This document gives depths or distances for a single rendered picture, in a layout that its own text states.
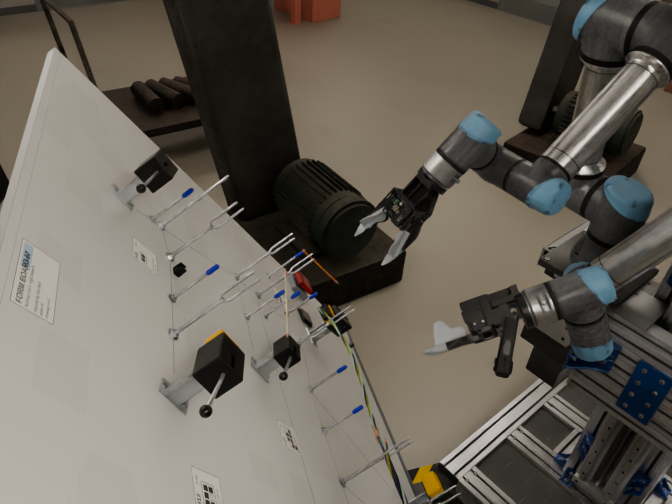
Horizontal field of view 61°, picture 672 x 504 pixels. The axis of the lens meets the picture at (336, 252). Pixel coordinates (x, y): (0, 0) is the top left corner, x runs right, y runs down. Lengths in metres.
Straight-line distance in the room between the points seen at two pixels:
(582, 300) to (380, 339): 1.86
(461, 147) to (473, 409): 1.73
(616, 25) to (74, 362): 1.15
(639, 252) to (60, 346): 1.01
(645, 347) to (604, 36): 0.74
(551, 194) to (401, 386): 1.71
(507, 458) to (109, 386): 1.86
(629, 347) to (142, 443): 1.27
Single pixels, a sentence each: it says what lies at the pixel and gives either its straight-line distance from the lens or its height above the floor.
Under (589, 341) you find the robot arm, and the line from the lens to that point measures 1.20.
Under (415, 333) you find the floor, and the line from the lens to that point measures 2.95.
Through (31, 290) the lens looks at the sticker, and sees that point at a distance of 0.65.
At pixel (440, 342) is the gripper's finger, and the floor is 1.27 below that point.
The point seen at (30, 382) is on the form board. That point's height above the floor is 1.65.
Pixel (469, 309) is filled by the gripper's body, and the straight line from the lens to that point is 1.12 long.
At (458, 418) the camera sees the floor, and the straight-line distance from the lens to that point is 2.66.
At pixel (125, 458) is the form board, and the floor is 1.56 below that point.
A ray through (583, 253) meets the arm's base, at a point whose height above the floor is 1.21.
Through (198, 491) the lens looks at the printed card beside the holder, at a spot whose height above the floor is 1.48.
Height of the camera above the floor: 2.06
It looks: 37 degrees down
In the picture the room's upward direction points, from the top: 4 degrees clockwise
